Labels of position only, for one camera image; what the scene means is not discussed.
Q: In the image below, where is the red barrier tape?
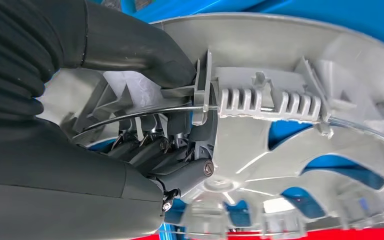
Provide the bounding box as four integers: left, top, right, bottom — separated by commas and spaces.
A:
130, 227, 384, 240

